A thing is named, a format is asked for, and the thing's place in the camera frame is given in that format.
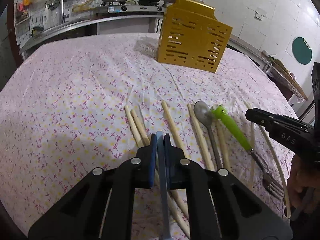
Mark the cream chopstick beside spoon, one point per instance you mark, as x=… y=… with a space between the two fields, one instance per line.
x=202 y=142

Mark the chrome kitchen faucet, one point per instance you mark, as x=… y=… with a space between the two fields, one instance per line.
x=53 y=4

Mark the yellow perforated utensil holder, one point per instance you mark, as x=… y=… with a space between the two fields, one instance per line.
x=191 y=36

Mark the cream chopstick centre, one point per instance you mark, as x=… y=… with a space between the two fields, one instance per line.
x=173 y=128

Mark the gas stove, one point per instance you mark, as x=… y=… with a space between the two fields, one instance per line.
x=117 y=8

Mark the right hand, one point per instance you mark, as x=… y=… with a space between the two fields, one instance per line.
x=303 y=176

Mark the blue grey utensil handle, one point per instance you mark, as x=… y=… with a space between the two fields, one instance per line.
x=163 y=185

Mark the pink floral tablecloth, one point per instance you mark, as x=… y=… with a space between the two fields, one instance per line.
x=63 y=112

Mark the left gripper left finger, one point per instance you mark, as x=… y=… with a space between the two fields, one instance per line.
x=146 y=168

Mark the cream chopstick under fork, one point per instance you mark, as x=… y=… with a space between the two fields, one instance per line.
x=223 y=146

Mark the cream chopstick far left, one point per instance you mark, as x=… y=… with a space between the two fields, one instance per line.
x=133 y=127

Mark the green frog handle fork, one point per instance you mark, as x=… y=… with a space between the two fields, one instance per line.
x=232 y=129

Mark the cream chopstick far right curved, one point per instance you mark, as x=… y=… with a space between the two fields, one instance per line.
x=259 y=172

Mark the metal spoon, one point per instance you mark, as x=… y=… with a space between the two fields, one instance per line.
x=204 y=115

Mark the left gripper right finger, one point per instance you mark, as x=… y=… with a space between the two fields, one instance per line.
x=175 y=171

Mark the green round wall object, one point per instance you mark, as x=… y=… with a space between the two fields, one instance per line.
x=301 y=50

